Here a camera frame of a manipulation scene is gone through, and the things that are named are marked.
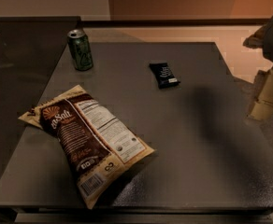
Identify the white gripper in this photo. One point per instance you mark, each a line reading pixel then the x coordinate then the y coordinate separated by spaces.
pixel 262 106

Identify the green soda can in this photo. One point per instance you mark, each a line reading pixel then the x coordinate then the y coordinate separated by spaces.
pixel 80 50

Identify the brown and cream chip bag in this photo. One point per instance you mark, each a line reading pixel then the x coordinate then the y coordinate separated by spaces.
pixel 98 146

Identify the dark blue rxbar wrapper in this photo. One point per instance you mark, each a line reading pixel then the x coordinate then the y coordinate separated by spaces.
pixel 164 76

